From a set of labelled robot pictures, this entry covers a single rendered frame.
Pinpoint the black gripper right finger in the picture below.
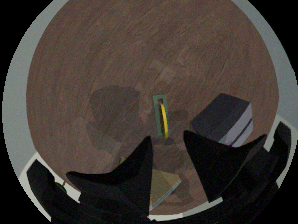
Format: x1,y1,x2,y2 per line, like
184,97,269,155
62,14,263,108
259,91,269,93
184,129,267,202

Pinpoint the gold coin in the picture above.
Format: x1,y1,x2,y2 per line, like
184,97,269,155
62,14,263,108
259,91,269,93
160,103,168,139

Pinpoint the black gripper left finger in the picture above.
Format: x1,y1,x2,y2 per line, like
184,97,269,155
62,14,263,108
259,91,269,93
65,136,153,217

